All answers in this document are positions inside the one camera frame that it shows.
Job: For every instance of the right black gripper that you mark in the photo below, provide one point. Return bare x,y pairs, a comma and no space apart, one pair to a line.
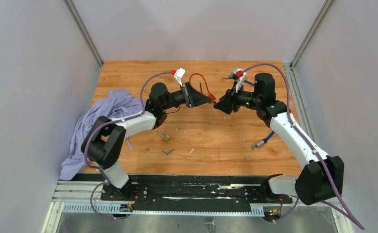
225,102

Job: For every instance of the brass padlock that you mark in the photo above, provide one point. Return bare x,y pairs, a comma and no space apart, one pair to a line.
164,135

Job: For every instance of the red cable lock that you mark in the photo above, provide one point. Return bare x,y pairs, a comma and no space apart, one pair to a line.
205,86

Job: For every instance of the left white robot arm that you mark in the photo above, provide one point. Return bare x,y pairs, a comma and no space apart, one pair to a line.
104,141

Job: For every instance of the blue cable lock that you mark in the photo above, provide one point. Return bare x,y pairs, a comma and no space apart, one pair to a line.
262,142

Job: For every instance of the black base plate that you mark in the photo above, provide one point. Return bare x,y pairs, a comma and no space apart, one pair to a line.
195,193

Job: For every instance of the brass padlock keys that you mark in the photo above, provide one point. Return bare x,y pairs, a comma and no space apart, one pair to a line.
168,152

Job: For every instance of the lavender cloth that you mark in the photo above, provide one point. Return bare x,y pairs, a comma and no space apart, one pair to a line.
119,103

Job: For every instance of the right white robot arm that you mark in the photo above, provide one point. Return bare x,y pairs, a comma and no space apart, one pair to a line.
321,177

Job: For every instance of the aluminium frame rails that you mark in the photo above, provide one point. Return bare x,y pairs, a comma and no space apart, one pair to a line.
70,212

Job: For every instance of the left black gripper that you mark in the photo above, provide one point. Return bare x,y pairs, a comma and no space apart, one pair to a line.
195,98

